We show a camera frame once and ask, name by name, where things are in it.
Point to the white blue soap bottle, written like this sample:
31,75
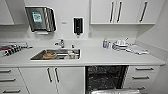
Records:
105,43

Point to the stainless steel dishwasher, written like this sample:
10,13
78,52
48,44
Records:
105,78

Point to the stack of white plates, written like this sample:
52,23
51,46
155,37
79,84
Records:
119,47

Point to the black soap dispenser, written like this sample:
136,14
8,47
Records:
78,26

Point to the white bowl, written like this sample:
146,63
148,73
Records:
121,42

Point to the steel paper towel dispenser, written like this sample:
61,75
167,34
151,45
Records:
40,18

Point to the chrome sink faucet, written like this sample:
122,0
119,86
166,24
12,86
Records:
60,43

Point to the white mug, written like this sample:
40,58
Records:
71,54

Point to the small white bottle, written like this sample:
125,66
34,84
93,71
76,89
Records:
109,45

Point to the small grey wall label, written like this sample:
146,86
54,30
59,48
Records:
64,22

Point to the white sink base cabinet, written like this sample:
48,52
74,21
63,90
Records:
66,81

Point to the white folded cloth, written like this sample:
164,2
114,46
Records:
137,50

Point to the stainless steel sink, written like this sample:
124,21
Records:
36,57

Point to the small chrome sink knob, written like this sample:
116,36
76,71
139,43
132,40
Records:
72,46

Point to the red white packet pile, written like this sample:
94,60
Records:
13,49

